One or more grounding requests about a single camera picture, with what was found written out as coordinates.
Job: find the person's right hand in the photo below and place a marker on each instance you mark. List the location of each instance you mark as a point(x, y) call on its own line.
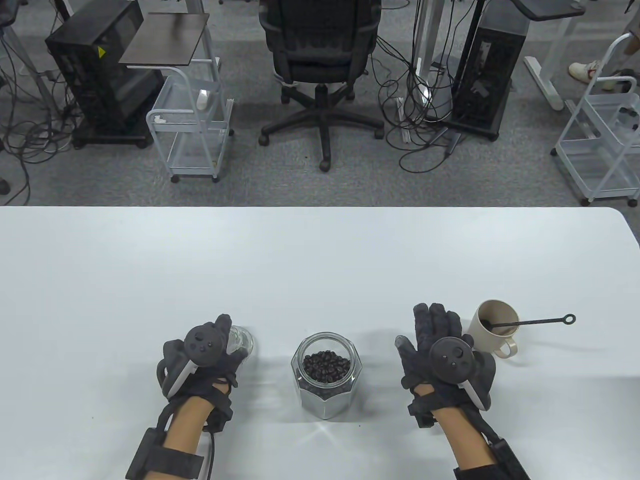
point(435, 325)

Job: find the person's left hand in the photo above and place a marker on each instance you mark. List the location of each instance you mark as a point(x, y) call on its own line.
point(210, 380)

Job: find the black measuring scoop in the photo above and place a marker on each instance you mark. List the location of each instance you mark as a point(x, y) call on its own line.
point(486, 325)

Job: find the clear glass jar lid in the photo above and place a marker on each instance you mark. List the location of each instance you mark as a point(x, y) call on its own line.
point(242, 340)

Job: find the clear glass jar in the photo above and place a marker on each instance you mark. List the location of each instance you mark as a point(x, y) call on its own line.
point(327, 407)

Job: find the person's right forearm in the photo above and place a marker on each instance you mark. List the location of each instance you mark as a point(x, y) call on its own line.
point(465, 440)

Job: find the person's left forearm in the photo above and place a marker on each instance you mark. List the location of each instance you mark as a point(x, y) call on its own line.
point(185, 425)

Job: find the black round tracking controller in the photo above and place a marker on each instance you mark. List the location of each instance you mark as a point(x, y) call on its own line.
point(450, 357)
point(205, 345)

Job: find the black armband sensor unit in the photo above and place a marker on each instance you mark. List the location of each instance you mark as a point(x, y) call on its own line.
point(150, 455)
point(507, 457)

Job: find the white power strip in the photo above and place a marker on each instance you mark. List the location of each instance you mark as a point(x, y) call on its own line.
point(401, 112)

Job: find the grey round stand base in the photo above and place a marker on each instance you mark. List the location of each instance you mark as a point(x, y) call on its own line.
point(440, 95)

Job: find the black computer tower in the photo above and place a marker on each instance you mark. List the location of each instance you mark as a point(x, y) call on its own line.
point(100, 75)
point(492, 75)

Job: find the white desk foot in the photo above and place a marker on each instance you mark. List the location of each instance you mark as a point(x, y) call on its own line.
point(542, 77)

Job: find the white desk column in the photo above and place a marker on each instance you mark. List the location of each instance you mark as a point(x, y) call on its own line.
point(425, 30)

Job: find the black office chair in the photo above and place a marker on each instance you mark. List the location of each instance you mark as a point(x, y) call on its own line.
point(320, 50)

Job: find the black stand tray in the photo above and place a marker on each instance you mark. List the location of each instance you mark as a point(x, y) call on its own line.
point(550, 9)

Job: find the white cart with brown top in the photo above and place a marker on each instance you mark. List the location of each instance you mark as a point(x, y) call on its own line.
point(165, 40)

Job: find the grey desk leg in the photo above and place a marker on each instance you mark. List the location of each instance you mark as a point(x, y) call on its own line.
point(30, 65)

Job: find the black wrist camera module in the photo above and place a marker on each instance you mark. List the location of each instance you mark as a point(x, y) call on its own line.
point(422, 417)
point(214, 422)

